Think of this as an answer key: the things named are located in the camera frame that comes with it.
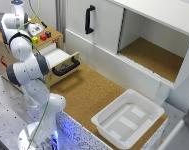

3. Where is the yellow block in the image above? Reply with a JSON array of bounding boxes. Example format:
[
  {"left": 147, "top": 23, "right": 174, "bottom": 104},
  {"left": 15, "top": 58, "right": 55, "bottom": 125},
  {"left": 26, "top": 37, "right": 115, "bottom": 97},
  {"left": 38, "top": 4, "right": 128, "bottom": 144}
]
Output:
[{"left": 31, "top": 36, "right": 40, "bottom": 45}]

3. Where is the white cabinet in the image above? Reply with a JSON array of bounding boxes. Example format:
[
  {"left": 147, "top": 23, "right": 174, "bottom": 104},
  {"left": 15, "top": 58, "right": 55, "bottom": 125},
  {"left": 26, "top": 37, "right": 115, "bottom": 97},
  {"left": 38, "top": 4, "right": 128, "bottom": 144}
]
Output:
[{"left": 63, "top": 0, "right": 189, "bottom": 107}]

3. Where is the wooden drawer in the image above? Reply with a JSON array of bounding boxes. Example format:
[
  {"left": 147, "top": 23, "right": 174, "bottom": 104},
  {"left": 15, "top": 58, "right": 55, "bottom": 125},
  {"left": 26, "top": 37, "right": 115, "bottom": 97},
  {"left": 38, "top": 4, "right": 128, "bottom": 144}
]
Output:
[{"left": 38, "top": 42, "right": 82, "bottom": 87}]

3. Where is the black door handle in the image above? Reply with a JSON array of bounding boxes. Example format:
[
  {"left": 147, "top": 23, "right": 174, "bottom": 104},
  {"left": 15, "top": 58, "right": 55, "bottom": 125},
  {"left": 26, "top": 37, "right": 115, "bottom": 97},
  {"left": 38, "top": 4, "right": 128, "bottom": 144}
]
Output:
[{"left": 84, "top": 4, "right": 96, "bottom": 36}]

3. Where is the wooden drawer box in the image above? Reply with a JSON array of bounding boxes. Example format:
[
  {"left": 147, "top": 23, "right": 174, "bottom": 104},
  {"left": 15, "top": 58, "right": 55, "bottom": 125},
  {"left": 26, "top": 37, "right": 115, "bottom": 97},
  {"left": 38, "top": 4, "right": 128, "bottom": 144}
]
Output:
[{"left": 0, "top": 22, "right": 66, "bottom": 88}]

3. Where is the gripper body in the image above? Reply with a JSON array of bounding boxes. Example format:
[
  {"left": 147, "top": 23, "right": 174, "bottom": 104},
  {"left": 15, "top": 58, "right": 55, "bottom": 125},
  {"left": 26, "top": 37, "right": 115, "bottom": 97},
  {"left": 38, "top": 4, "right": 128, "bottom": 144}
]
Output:
[{"left": 27, "top": 21, "right": 47, "bottom": 36}]

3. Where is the black drawer handle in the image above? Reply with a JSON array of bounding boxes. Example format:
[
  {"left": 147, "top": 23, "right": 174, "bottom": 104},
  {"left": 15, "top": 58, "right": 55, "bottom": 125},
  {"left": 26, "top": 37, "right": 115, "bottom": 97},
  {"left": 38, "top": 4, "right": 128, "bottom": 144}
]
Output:
[{"left": 51, "top": 56, "right": 81, "bottom": 77}]

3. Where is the green cable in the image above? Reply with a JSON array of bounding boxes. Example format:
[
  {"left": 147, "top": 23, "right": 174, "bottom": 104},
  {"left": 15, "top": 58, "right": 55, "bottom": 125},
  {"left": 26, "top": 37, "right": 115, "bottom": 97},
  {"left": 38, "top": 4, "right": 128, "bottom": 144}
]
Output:
[{"left": 16, "top": 0, "right": 52, "bottom": 150}]

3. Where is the white sliding door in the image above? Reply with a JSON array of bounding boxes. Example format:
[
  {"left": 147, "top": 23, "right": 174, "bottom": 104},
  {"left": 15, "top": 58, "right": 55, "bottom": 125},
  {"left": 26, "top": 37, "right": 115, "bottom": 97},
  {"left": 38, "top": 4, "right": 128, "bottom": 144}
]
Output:
[{"left": 66, "top": 0, "right": 125, "bottom": 56}]

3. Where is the white plastic box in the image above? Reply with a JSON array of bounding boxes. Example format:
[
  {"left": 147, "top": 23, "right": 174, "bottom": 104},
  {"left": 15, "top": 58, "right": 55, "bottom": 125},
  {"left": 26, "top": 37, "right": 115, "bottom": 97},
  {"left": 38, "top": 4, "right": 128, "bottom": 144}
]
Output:
[{"left": 90, "top": 88, "right": 166, "bottom": 150}]

